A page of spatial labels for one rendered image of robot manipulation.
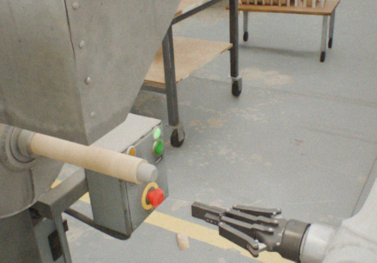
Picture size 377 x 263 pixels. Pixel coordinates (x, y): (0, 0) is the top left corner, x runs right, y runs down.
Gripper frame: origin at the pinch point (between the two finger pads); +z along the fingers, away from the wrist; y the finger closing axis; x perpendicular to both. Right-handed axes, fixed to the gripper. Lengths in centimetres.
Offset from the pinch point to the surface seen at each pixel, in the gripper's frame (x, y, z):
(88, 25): 51, -40, -13
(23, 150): 27.7, -29.5, 12.6
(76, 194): 4.5, -11.3, 24.0
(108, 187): 6.4, -8.4, 17.8
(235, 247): -98, 91, 38
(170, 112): -72, 159, 115
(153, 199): 1.1, -2.1, 11.8
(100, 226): -7.0, -6.6, 23.9
